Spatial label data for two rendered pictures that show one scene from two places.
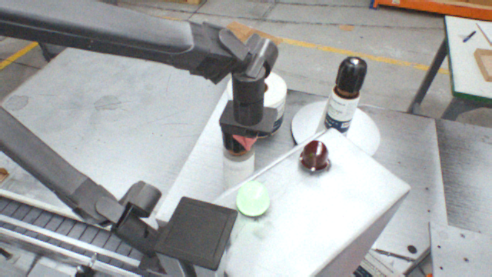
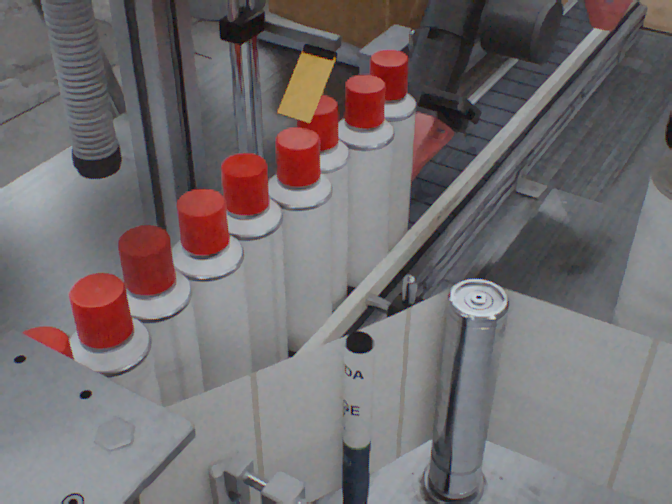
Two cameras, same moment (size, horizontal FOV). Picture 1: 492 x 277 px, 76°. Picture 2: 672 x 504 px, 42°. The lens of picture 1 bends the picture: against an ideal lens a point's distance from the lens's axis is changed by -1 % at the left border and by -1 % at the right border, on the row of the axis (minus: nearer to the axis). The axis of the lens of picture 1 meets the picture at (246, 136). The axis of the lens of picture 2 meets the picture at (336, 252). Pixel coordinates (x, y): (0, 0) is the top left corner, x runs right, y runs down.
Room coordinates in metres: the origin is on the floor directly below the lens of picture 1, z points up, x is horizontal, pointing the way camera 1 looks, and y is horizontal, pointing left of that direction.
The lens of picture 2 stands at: (0.41, -0.57, 1.43)
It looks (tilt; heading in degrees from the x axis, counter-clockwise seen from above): 39 degrees down; 104
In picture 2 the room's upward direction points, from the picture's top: straight up
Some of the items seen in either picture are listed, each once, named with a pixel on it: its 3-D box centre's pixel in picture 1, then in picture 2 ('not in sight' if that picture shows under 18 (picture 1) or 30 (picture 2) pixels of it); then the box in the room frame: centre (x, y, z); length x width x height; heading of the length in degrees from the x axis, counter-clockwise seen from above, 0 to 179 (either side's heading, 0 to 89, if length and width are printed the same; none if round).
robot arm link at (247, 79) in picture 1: (249, 80); not in sight; (0.44, 0.00, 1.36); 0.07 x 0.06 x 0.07; 162
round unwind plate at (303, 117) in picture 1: (334, 131); not in sight; (0.77, -0.31, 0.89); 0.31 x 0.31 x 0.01
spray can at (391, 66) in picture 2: not in sight; (384, 158); (0.28, 0.12, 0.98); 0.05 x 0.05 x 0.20
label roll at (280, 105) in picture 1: (256, 103); not in sight; (0.84, -0.03, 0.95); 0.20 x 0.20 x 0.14
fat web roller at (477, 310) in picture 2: not in sight; (464, 400); (0.39, -0.16, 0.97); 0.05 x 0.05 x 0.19
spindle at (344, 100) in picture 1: (344, 98); not in sight; (0.77, -0.31, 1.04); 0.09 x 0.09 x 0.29
